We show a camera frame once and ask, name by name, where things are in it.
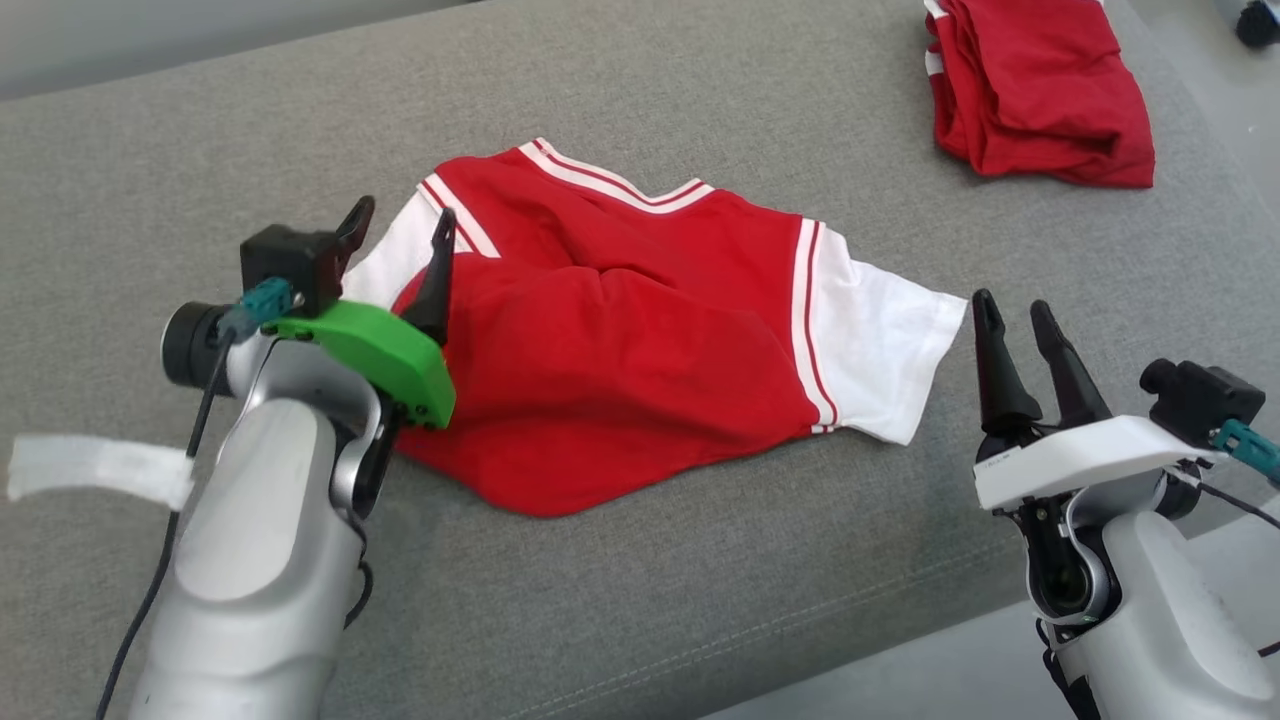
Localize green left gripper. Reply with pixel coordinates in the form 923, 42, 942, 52
265, 195, 459, 431

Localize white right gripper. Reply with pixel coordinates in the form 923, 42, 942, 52
972, 288, 1226, 513

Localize red white basketball jersey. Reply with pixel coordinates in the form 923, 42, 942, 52
340, 137, 969, 519

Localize red shorts with white stripe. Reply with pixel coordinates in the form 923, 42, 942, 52
922, 0, 1157, 189

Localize grey fabric sofa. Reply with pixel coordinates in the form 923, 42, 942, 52
0, 0, 1280, 720

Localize black caster wheel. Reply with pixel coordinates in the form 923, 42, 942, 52
1232, 0, 1280, 49

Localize left cable with teal plug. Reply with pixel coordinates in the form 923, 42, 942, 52
95, 280, 301, 720

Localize cable with teal plug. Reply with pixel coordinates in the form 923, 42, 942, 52
95, 280, 301, 720
1195, 418, 1280, 531

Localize right cable with teal plug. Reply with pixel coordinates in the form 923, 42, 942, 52
1195, 418, 1280, 531

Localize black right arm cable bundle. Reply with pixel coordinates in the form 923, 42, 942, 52
1035, 620, 1101, 720

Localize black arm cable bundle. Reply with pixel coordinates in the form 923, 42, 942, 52
340, 520, 376, 631
1035, 620, 1101, 720

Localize black left arm cable bundle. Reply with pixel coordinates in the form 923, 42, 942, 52
340, 520, 376, 631

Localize white tape label left cable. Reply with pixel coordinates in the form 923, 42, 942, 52
7, 433, 196, 511

